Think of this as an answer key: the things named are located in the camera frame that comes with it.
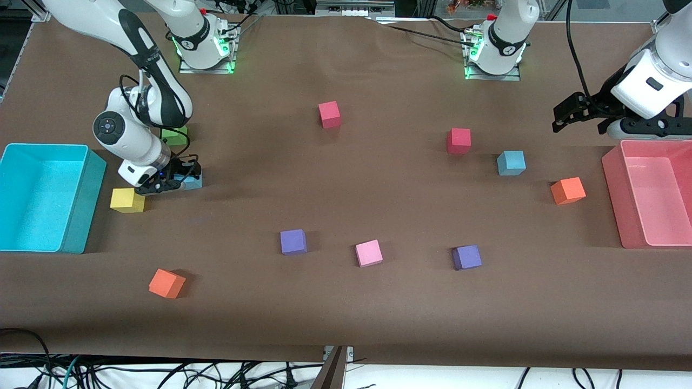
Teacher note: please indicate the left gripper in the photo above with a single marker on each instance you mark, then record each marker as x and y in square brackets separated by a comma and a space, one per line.
[605, 99]

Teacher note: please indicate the green foam block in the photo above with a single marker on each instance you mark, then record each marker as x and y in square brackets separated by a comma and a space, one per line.
[175, 136]

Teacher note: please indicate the silver corner bracket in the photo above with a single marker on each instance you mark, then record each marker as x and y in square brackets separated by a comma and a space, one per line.
[40, 16]

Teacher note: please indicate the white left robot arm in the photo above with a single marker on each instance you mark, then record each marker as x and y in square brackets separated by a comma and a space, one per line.
[649, 75]

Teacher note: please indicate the red foam block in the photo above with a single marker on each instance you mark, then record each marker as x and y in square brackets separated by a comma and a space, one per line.
[459, 139]
[330, 113]

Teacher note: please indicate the brown table cover sheet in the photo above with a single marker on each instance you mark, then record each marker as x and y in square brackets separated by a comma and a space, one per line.
[378, 313]

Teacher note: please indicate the silver table edge bracket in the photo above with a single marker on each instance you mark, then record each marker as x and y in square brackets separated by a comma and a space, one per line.
[350, 352]

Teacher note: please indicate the purple foam block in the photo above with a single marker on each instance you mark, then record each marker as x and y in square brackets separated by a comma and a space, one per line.
[293, 241]
[466, 256]

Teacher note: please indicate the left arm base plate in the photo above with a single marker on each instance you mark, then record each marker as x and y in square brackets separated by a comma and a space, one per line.
[492, 78]

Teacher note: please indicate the orange foam block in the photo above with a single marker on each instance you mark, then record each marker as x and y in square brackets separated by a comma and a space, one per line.
[567, 190]
[165, 282]

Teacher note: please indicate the pink foam block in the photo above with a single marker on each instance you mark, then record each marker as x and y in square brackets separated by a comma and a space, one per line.
[368, 253]

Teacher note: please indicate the light blue foam block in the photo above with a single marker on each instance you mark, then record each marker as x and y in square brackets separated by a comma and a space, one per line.
[194, 185]
[511, 162]

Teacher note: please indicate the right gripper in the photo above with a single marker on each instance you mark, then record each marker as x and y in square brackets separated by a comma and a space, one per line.
[180, 168]

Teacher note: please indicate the yellow foam block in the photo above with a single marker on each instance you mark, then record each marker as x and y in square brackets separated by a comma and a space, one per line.
[125, 198]

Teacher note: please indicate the pink plastic bin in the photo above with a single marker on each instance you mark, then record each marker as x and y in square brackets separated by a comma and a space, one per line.
[654, 189]

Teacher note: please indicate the cyan plastic bin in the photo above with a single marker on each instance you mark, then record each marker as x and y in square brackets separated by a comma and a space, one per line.
[38, 194]

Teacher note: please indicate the grey equipment box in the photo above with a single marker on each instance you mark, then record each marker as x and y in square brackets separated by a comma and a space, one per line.
[351, 6]

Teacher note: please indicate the dark stand post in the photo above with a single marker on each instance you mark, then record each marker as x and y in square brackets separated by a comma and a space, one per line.
[331, 373]

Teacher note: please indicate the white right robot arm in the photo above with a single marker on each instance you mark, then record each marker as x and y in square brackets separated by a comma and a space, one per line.
[127, 139]

